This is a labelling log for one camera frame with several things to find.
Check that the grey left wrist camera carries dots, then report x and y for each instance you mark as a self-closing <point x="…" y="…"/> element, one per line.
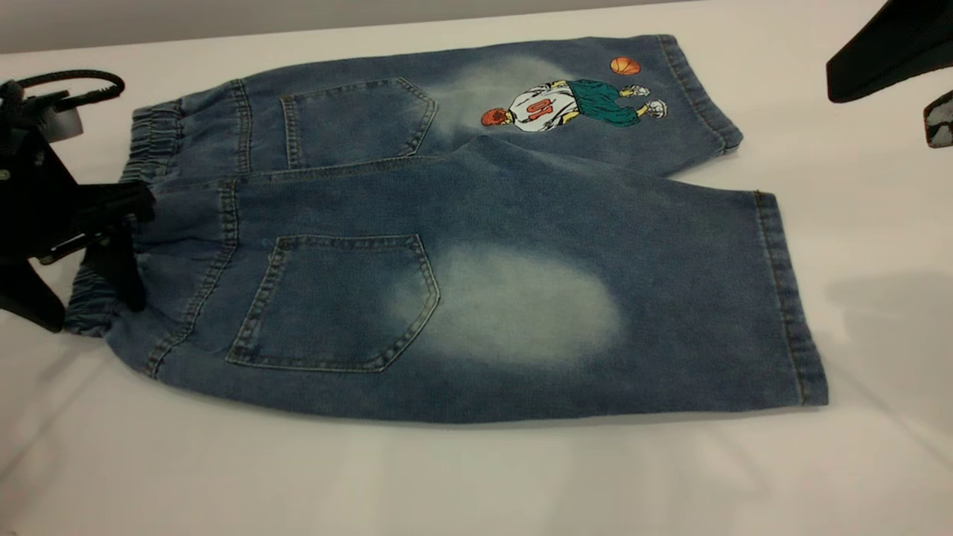
<point x="63" y="125"/>

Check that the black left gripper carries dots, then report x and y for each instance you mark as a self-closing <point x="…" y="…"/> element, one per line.
<point x="33" y="193"/>

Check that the blue denim shorts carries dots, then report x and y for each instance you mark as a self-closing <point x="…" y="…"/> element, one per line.
<point x="521" y="223"/>

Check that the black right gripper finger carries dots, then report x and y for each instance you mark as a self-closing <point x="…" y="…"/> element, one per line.
<point x="908" y="45"/>
<point x="939" y="123"/>

